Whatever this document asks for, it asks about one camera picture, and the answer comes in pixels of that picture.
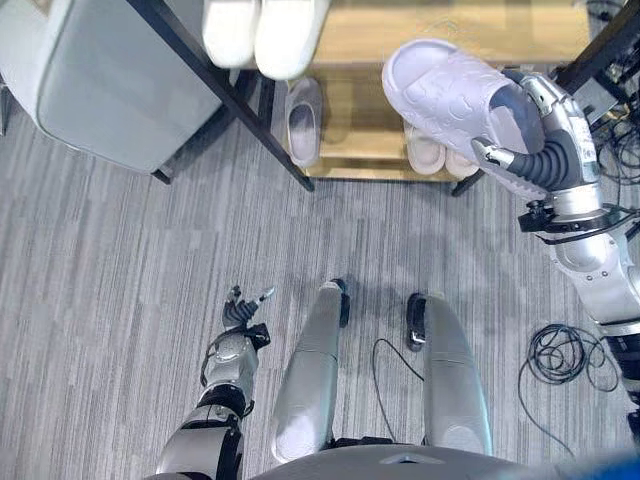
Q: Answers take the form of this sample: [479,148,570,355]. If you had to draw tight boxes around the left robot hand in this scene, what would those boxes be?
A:
[221,284,277,332]

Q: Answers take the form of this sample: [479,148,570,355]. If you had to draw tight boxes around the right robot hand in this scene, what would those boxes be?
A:
[471,70,605,202]

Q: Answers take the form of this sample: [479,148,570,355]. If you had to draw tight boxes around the lavender embossed slipper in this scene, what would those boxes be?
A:
[381,38,551,197]

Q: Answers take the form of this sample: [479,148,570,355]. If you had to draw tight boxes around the black-framed wooden shoe rack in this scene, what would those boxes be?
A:
[124,0,640,199]

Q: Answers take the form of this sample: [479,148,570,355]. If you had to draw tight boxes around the grey slipper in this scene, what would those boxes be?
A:
[283,77,325,169]

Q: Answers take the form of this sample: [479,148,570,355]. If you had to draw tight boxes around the right silver robot leg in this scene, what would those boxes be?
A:
[405,292,495,457]

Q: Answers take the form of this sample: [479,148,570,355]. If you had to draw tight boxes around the grey robot torso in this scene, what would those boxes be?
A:
[248,443,564,480]

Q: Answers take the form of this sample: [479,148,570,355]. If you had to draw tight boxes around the grey armchair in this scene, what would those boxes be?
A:
[0,0,237,186]

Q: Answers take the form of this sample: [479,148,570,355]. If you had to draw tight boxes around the tangled black cables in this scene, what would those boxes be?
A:
[582,0,640,206]

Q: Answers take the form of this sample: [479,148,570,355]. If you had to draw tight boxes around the thin black cable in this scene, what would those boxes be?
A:
[371,338,427,444]

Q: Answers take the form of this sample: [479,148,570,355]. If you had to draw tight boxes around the coiled black cable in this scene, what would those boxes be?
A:
[516,323,621,459]

